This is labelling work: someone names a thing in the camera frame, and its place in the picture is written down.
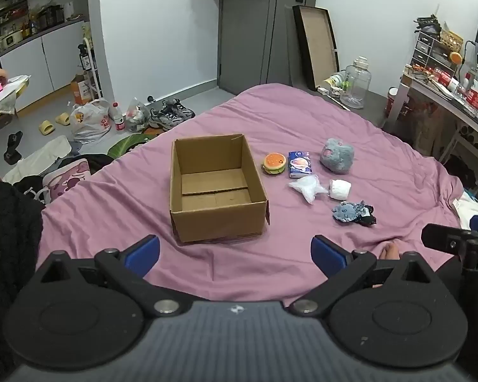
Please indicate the pink bed sheet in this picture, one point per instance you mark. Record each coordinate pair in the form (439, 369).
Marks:
(342, 127)

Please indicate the clear bag with trash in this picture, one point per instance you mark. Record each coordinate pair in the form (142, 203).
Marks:
(136, 113)

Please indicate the orange and white carton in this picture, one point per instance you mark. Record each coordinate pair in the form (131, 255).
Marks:
(81, 89)

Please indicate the black sock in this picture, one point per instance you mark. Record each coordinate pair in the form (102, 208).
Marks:
(368, 217)

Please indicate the burger squishy toy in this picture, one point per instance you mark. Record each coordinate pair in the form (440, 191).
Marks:
(274, 163)

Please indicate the white desk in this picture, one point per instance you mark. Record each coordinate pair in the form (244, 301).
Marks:
(454, 105)

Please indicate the wicker basket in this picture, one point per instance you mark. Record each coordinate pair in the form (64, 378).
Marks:
(451, 39)

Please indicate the grey door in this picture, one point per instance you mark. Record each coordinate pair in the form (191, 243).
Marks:
(247, 39)

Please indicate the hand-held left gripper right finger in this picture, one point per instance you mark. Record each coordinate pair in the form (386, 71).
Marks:
(328, 254)

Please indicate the person's bare foot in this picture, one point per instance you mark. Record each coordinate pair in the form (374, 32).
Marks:
(390, 251)

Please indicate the yellow slipper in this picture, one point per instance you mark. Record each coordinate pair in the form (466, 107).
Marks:
(63, 118)
(46, 127)

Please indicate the white rolled cloth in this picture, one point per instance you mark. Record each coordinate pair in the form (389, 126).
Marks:
(339, 189)

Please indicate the brown cardboard box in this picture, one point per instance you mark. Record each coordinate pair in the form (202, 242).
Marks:
(219, 215)

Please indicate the white charger block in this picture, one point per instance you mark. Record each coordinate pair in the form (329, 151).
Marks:
(323, 90)

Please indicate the white plastic shopping bag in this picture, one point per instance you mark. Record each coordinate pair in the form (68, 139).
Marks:
(89, 121)

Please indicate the blue tissue packet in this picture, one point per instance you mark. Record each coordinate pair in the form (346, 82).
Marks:
(299, 164)

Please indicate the white crumpled cloth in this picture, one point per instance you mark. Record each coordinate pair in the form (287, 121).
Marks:
(36, 159)

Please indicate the black framed board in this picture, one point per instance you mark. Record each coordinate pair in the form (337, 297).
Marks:
(318, 43)

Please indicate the large clear water jug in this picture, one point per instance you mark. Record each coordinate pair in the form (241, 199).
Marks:
(354, 85)

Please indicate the red bucket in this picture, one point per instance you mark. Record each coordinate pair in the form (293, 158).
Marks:
(393, 105)

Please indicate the small blue plush toy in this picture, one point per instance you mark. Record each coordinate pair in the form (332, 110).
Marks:
(346, 211)

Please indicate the grey fluffy plush toy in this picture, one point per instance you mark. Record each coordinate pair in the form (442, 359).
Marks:
(336, 155)

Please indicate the pink patterned cushion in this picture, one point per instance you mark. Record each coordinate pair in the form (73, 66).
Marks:
(65, 179)

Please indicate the thin wooden stick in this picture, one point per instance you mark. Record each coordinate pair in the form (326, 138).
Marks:
(340, 102)

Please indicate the green leaf mat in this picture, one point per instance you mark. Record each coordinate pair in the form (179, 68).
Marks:
(129, 145)

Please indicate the cluttered kitchen shelf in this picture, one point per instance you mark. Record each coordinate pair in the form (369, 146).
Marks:
(36, 16)

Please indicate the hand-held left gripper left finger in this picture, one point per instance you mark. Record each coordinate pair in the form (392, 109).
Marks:
(143, 252)

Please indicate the white round jar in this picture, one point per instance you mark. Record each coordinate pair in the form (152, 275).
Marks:
(335, 81)

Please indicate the white cabinet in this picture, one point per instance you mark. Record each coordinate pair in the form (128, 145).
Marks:
(44, 63)

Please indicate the red label water bottle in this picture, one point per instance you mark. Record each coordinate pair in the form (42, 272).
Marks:
(118, 117)

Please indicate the clear plastic bag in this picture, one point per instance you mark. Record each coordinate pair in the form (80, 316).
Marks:
(308, 188)

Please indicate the black fuzzy clothing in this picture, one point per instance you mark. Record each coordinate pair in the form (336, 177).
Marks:
(8, 246)

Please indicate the grey drawer organizer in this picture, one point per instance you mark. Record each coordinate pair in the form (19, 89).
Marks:
(427, 51)

